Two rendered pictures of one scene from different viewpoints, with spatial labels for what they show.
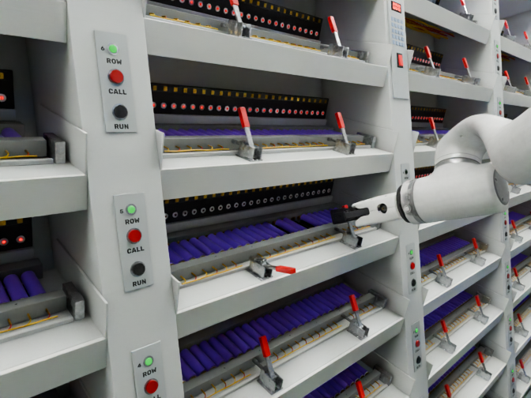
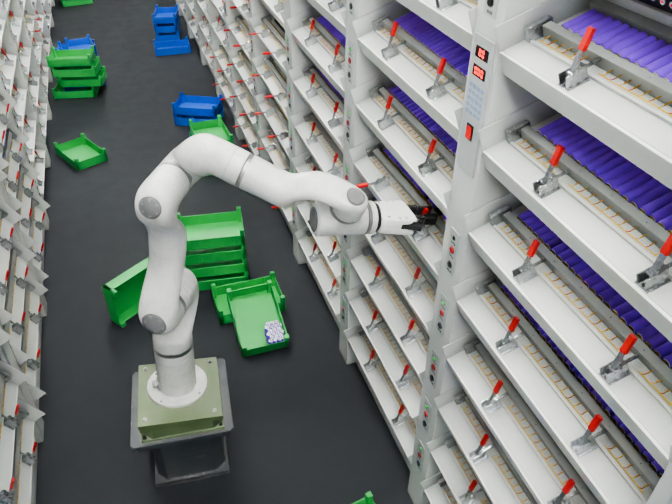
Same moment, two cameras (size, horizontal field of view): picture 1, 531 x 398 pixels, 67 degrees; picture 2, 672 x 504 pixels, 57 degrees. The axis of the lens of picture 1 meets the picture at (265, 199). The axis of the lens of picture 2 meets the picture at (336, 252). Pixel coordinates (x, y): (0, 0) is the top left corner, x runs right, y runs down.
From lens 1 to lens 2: 2.08 m
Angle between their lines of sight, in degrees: 105
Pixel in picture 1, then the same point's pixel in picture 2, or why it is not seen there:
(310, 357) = (395, 260)
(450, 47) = not seen: outside the picture
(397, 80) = (462, 148)
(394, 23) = (473, 89)
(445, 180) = not seen: hidden behind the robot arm
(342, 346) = (402, 279)
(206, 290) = (368, 168)
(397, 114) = (459, 181)
